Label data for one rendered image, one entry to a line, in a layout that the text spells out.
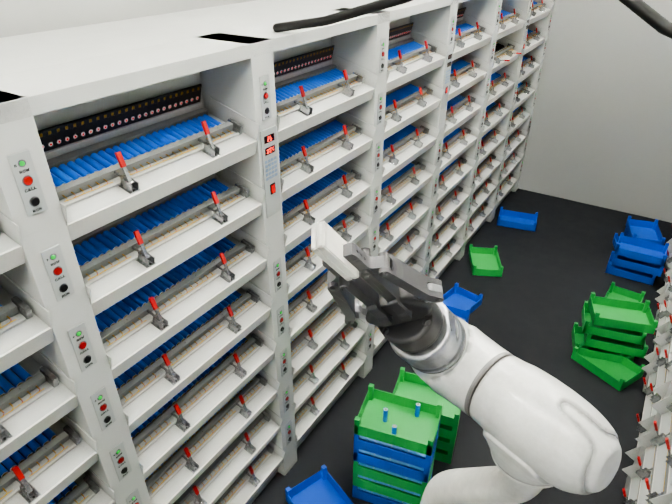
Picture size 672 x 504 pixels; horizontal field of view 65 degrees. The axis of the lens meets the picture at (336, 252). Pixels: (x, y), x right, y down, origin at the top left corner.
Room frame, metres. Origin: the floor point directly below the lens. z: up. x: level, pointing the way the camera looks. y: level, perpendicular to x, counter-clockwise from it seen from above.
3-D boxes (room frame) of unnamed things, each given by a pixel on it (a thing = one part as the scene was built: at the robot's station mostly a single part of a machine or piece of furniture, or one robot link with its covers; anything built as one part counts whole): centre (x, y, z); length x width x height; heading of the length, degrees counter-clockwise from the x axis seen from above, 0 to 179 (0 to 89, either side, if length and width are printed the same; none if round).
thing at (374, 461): (1.40, -0.24, 0.28); 0.30 x 0.20 x 0.08; 70
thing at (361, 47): (2.14, -0.09, 0.90); 0.20 x 0.09 x 1.80; 58
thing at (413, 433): (1.40, -0.24, 0.44); 0.30 x 0.20 x 0.08; 70
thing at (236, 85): (1.55, 0.28, 0.90); 0.20 x 0.09 x 1.80; 58
